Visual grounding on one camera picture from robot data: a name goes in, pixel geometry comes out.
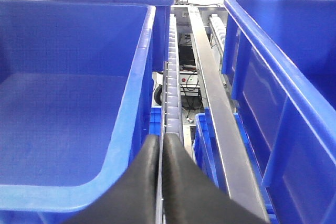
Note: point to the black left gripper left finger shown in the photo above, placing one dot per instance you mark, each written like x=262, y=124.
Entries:
x=132, y=199

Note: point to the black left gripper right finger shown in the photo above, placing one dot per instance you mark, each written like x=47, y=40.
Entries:
x=189, y=196

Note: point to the flat steel rail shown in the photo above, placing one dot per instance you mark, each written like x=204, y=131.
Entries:
x=233, y=168

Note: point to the steel roller rail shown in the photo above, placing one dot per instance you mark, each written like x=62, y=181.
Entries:
x=171, y=115

